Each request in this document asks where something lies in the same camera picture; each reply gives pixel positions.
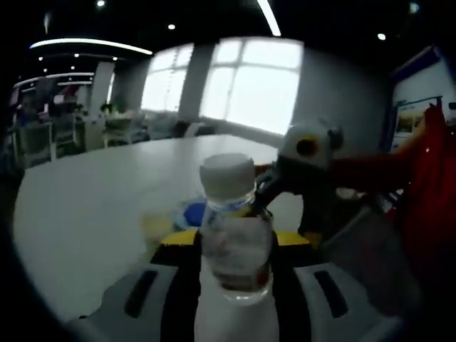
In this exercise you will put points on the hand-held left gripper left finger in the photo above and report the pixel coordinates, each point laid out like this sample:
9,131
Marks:
178,285

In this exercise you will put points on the green potted plant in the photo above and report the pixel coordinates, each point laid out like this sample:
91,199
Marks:
107,108

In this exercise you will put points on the wide window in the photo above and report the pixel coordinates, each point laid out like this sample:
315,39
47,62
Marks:
256,89

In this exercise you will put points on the person's red shirt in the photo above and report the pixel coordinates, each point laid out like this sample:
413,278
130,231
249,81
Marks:
434,196

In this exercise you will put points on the grey mesh chair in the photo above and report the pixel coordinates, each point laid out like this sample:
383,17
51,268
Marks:
374,256

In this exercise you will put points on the narrow window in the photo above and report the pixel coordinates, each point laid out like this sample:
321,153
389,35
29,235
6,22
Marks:
164,82

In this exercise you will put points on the cream paper cup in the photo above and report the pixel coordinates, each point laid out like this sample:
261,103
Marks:
156,228

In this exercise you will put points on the clear plastic bottle red label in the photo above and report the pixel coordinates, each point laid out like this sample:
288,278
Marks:
228,178

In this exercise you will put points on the straight ceiling light strip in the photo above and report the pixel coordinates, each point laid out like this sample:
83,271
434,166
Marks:
269,18

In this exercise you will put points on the curved ceiling light strip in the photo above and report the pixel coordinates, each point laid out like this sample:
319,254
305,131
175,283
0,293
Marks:
89,43

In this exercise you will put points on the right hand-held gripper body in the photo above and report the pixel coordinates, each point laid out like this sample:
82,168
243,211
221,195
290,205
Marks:
320,135

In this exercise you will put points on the wall poster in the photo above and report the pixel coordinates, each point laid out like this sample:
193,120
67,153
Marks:
417,107

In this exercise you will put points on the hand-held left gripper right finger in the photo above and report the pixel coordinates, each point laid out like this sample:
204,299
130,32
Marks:
295,292

